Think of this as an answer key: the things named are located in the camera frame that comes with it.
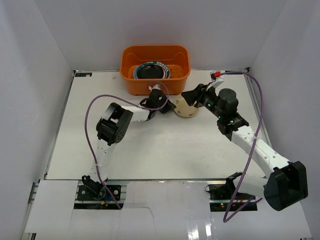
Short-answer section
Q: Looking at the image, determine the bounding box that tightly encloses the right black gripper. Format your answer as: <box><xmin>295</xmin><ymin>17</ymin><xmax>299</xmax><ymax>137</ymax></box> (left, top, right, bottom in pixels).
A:
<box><xmin>181</xmin><ymin>83</ymin><xmax>225</xmax><ymax>120</ymax></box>

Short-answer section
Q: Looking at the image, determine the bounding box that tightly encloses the beige small plate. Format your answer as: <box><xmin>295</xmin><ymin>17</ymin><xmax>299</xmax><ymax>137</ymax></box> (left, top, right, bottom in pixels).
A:
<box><xmin>173</xmin><ymin>94</ymin><xmax>199</xmax><ymax>118</ymax></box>

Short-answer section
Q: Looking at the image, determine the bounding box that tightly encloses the green rimmed white plate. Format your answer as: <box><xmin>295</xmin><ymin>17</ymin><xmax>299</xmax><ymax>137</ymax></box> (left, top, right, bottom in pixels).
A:
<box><xmin>133</xmin><ymin>61</ymin><xmax>171</xmax><ymax>79</ymax></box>

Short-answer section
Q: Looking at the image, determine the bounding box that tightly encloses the black plate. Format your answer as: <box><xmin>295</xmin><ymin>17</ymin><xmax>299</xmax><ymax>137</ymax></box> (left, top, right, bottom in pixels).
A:
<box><xmin>136</xmin><ymin>64</ymin><xmax>164</xmax><ymax>79</ymax></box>

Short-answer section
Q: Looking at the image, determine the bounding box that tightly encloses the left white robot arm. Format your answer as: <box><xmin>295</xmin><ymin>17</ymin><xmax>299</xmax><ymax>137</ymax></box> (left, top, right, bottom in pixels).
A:
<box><xmin>81</xmin><ymin>88</ymin><xmax>176</xmax><ymax>200</ymax></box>

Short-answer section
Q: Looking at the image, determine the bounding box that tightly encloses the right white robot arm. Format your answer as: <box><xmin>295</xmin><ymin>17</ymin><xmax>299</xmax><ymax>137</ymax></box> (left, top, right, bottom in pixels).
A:
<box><xmin>181</xmin><ymin>84</ymin><xmax>308</xmax><ymax>211</ymax></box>

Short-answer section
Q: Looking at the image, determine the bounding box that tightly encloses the orange plastic bin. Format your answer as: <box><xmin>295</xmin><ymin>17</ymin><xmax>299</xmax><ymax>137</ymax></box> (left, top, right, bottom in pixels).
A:
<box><xmin>119</xmin><ymin>44</ymin><xmax>191</xmax><ymax>96</ymax></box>

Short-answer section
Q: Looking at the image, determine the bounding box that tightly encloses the left blue table label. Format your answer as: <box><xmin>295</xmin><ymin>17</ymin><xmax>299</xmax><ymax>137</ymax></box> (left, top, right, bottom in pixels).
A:
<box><xmin>74</xmin><ymin>72</ymin><xmax>92</xmax><ymax>78</ymax></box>

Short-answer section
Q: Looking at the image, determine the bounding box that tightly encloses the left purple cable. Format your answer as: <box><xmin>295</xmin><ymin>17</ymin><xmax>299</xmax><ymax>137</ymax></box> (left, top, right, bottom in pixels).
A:
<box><xmin>84</xmin><ymin>81</ymin><xmax>170</xmax><ymax>210</ymax></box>

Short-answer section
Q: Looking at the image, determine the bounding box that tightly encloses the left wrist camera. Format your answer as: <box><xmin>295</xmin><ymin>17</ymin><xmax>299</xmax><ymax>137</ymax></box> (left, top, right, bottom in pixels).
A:
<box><xmin>148</xmin><ymin>84</ymin><xmax>161</xmax><ymax>92</ymax></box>

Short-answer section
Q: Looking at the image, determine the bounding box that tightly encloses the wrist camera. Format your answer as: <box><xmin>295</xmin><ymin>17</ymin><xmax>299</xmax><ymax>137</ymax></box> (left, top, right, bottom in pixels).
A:
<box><xmin>206</xmin><ymin>71</ymin><xmax>224</xmax><ymax>91</ymax></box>
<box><xmin>148</xmin><ymin>84</ymin><xmax>161</xmax><ymax>92</ymax></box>

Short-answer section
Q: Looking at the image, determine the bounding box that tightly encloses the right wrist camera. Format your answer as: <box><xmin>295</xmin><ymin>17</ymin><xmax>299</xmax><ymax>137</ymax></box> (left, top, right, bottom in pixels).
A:
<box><xmin>206</xmin><ymin>71</ymin><xmax>224</xmax><ymax>91</ymax></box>

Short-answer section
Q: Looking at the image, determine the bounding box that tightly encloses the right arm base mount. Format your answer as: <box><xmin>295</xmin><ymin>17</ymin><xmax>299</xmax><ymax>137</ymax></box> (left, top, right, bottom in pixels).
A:
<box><xmin>205</xmin><ymin>184</ymin><xmax>252</xmax><ymax>213</ymax></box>

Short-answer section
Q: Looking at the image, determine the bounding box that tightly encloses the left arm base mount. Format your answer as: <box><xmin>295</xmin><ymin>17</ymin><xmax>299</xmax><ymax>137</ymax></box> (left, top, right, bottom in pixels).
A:
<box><xmin>76</xmin><ymin>175</ymin><xmax>122</xmax><ymax>204</ymax></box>

